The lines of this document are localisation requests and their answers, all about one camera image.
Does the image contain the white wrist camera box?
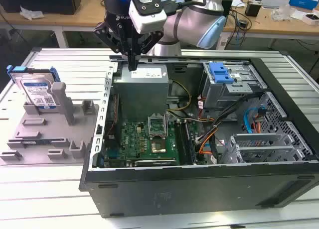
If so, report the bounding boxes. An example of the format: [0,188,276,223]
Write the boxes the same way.
[128,0,167,35]

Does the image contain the wooden desk white frame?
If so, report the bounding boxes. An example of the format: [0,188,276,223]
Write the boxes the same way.
[0,0,110,48]
[219,0,319,50]

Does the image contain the blue cardboard box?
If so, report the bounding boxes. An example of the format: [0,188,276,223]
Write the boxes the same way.
[288,0,319,11]

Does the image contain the clear plastic bag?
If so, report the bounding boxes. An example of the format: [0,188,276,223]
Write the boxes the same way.
[271,4,299,22]

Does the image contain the CPU socket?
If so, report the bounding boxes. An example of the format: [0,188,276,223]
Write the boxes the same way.
[151,138,167,154]

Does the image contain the blue data wire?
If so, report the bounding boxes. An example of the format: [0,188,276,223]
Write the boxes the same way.
[243,104,267,135]

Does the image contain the silver drive cage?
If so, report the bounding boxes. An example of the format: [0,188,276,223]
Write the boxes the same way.
[200,61,267,116]

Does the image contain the white crumpled paper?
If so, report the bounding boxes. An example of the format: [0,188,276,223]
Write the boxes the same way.
[19,5,45,21]

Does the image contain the RAM stick with label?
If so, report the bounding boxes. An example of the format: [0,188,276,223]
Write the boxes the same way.
[8,138,64,143]

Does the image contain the hard disk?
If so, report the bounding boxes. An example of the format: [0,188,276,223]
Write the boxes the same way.
[6,64,62,114]

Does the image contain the black RAM slot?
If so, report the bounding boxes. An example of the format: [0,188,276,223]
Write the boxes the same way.
[174,120,186,165]
[177,120,189,165]
[181,120,193,165]
[184,120,196,165]

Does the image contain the blue drive cage latch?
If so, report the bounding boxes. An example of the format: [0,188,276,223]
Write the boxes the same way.
[209,61,235,85]

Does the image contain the metal socket cover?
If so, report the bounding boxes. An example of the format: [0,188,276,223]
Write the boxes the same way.
[148,113,167,139]

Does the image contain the small black device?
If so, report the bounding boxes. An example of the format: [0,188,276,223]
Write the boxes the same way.
[245,1,262,17]

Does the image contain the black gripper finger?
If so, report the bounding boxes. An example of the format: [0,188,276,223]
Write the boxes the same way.
[133,31,163,72]
[94,21,134,72]

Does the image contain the yellow black power wires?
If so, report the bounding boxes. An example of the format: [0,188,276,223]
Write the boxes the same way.
[166,80,192,114]

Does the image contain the green motherboard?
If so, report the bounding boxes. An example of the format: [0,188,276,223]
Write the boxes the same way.
[104,119,200,166]

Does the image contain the black PC case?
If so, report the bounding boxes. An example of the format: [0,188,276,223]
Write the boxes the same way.
[78,53,319,219]

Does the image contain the silver disk bay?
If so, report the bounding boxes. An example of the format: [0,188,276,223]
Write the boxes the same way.
[220,132,314,164]

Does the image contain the grey parts rack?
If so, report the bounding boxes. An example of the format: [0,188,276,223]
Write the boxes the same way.
[0,82,100,166]

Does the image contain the red orange disk power wire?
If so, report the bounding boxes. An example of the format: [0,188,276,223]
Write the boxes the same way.
[252,115,263,134]

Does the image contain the black equipment case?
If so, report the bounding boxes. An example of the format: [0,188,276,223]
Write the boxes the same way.
[0,0,82,15]

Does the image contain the orange yellow wire bundle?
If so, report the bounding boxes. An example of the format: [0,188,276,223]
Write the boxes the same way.
[195,124,221,155]

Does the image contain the white box black insert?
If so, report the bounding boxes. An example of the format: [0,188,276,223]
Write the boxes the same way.
[301,11,319,26]

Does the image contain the black cable bundle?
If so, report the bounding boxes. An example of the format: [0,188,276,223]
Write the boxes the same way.
[210,93,266,165]

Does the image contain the grey power supply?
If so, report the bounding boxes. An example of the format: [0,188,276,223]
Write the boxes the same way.
[113,64,172,115]

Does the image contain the grey flat case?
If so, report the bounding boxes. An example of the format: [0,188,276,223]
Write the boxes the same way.
[260,0,291,9]

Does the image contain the black graphics card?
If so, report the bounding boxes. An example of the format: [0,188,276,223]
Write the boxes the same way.
[134,159,177,168]

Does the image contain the black camera cable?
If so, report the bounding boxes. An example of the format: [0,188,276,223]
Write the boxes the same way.
[163,0,209,15]

